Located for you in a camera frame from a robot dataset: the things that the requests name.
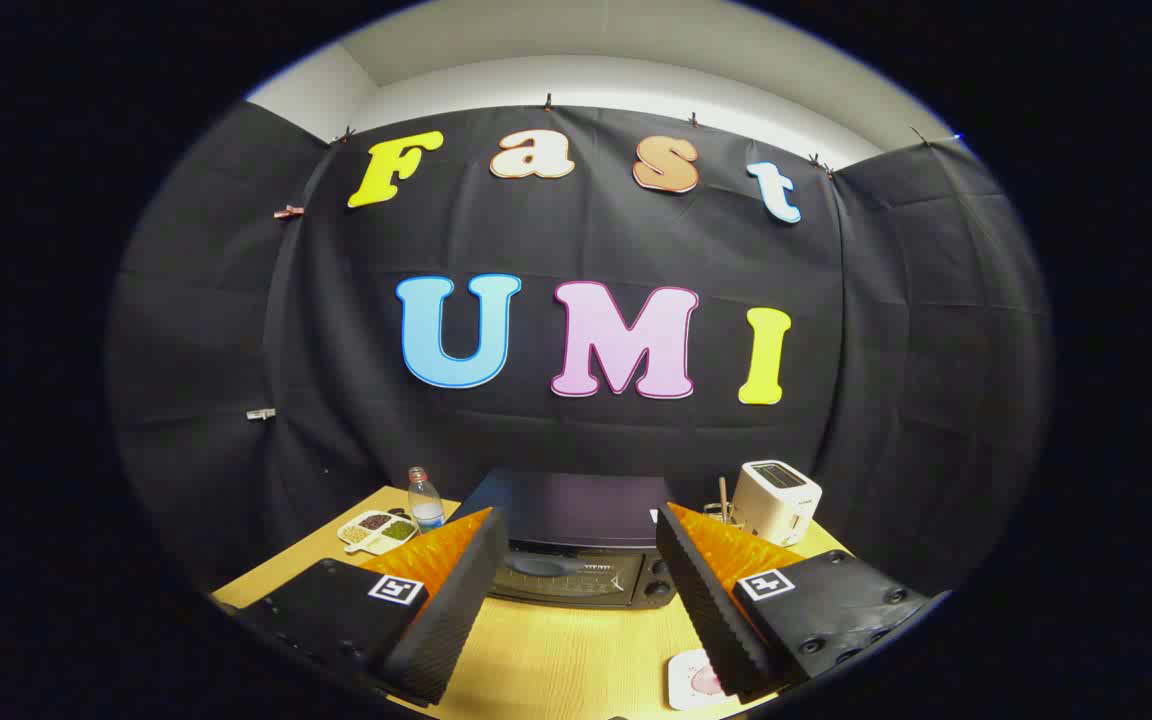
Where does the white square plate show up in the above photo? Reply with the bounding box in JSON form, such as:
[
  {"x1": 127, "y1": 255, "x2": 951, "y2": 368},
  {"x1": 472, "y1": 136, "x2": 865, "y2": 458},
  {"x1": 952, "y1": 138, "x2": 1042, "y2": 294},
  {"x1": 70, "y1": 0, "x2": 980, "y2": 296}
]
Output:
[{"x1": 667, "y1": 648, "x2": 737, "y2": 712}]

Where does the clear plastic water bottle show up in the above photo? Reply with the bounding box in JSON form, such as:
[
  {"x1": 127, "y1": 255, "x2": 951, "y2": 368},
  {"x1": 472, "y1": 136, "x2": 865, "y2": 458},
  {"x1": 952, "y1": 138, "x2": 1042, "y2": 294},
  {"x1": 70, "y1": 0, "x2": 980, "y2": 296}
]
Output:
[{"x1": 407, "y1": 466, "x2": 446, "y2": 534}]

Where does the white pop-up toaster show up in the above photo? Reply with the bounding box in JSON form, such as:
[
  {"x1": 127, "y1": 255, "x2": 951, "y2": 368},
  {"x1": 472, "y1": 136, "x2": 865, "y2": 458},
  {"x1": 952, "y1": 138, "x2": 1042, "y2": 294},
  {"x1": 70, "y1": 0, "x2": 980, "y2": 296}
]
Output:
[{"x1": 731, "y1": 460, "x2": 824, "y2": 547}]

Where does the white divided bean tray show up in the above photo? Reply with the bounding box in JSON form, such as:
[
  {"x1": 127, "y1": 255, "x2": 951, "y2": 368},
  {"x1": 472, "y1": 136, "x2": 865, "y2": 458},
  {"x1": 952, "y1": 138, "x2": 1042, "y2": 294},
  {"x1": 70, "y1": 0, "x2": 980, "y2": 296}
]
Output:
[{"x1": 338, "y1": 510, "x2": 420, "y2": 556}]

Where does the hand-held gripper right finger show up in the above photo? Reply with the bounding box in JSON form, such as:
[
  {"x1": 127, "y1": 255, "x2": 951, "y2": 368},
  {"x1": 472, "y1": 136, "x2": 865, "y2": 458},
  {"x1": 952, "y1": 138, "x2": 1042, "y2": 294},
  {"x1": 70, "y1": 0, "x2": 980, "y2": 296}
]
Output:
[{"x1": 655, "y1": 501, "x2": 953, "y2": 702}]

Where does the black toaster oven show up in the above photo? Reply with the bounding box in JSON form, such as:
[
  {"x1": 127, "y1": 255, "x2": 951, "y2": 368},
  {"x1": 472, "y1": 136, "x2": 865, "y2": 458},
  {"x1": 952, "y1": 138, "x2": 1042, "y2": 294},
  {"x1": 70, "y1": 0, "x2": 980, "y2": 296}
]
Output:
[{"x1": 450, "y1": 470, "x2": 683, "y2": 610}]

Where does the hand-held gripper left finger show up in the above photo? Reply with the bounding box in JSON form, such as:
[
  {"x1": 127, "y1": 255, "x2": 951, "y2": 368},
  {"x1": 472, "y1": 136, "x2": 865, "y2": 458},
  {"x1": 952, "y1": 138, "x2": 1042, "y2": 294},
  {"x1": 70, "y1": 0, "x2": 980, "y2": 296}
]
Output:
[{"x1": 211, "y1": 506, "x2": 511, "y2": 707}]

